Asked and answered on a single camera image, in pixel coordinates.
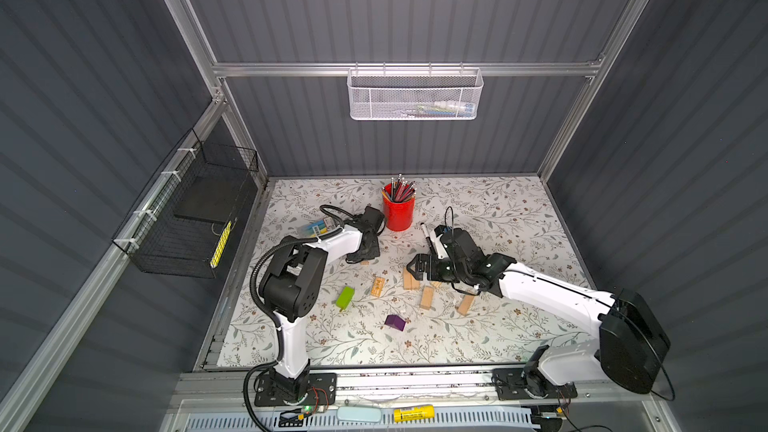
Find printed dragon wood block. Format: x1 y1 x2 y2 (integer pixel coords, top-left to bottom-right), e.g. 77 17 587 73
370 277 386 297

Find pencils in cup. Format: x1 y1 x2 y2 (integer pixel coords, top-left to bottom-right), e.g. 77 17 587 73
381 174 416 203

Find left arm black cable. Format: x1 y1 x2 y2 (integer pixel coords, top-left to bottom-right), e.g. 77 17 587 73
242 203 373 432

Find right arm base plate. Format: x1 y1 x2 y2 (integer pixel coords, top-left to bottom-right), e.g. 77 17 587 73
491 367 578 400

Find markers in white basket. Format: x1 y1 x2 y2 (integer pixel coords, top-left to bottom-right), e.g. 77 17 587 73
397 101 477 120

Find red pencil cup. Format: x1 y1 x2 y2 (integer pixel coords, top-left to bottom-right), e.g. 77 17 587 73
382 184 415 232

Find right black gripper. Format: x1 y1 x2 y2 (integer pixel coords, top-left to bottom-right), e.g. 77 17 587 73
405 252 467 282

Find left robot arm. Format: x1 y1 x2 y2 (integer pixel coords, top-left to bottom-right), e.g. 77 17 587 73
248 204 386 394

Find white wire basket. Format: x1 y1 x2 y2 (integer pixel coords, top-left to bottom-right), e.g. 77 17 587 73
346 67 484 121

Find purple block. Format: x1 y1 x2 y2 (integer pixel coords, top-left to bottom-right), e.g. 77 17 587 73
384 314 407 331

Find green block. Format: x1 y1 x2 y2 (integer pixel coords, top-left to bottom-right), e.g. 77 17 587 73
335 286 355 311

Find yellow label tube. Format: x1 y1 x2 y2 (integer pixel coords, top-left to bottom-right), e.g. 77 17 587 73
393 405 436 423

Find black marker pen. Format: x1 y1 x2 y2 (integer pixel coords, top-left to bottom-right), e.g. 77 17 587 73
419 222 434 254

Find black wire basket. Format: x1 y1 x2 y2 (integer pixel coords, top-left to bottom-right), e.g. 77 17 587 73
112 131 260 279

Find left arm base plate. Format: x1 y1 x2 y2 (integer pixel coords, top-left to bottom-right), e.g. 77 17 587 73
251 370 338 407

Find coloured marker pack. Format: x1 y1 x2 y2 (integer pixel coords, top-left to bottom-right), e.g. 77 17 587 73
298 217 337 238

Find yellow marker in basket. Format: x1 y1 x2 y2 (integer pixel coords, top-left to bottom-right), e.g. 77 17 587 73
209 221 233 269

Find light blue oval tag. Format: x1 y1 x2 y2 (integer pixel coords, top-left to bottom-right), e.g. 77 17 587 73
336 406 383 424

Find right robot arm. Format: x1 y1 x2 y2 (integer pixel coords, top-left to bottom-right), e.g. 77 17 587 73
405 226 671 399

